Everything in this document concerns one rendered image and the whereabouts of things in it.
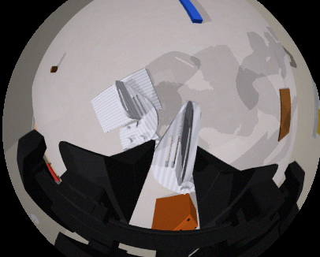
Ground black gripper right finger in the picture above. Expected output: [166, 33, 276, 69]
[192, 145, 279, 229]

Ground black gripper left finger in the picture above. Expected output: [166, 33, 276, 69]
[59, 140, 155, 224]

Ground blue rectangular bar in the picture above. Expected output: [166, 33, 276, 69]
[179, 0, 203, 24]

